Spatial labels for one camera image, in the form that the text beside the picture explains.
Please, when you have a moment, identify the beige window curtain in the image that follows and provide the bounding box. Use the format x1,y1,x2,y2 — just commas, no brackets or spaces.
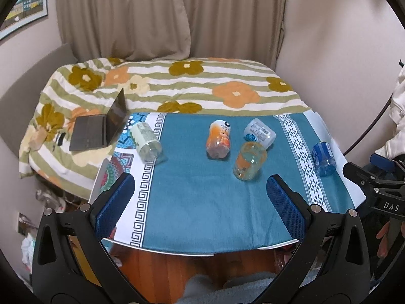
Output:
56,0,286,68

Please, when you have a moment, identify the dark grey open laptop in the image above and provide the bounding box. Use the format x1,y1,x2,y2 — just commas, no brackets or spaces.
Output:
69,89,128,152

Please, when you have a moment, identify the teal patterned table cloth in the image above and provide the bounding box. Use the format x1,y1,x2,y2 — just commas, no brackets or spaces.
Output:
103,110,365,255

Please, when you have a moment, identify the white hooded garment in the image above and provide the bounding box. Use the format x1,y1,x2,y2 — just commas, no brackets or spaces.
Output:
375,67,405,159

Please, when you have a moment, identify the floral striped bed quilt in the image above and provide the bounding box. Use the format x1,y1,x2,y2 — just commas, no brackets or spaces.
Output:
18,58,308,198

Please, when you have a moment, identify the white barcode label plastic cup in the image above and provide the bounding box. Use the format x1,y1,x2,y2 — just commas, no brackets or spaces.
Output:
243,118,277,150

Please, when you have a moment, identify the green label clear plastic cup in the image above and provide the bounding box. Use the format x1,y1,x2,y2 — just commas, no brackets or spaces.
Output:
130,122,163,163

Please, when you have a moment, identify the black curved cable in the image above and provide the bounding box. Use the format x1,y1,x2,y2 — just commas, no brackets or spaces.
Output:
342,92,395,157

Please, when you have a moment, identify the framed house picture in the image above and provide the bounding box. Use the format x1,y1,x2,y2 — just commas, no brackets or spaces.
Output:
1,0,48,40

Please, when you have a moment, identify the yellow orange label plastic cup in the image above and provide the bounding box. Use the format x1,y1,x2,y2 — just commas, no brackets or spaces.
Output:
233,141,268,181

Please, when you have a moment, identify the person's right hand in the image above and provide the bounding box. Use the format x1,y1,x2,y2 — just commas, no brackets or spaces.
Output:
376,222,390,258

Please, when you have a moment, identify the black phone on quilt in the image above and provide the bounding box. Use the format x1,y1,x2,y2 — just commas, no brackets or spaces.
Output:
56,132,66,146

